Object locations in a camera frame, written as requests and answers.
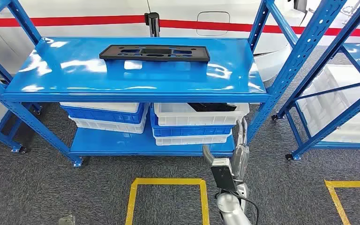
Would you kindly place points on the black plastic frame part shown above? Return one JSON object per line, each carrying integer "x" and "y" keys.
{"x": 111, "y": 52}

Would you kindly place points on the black plastic trim part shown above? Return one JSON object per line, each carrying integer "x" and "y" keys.
{"x": 211, "y": 107}

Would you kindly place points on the yellow floor tape square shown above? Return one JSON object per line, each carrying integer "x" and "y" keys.
{"x": 354, "y": 183}
{"x": 167, "y": 181}

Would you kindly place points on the white car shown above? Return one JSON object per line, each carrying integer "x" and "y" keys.
{"x": 74, "y": 9}

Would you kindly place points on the large white plastic crate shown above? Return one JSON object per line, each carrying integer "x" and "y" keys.
{"x": 354, "y": 133}
{"x": 338, "y": 80}

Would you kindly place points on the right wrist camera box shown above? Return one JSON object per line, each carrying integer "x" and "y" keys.
{"x": 223, "y": 175}

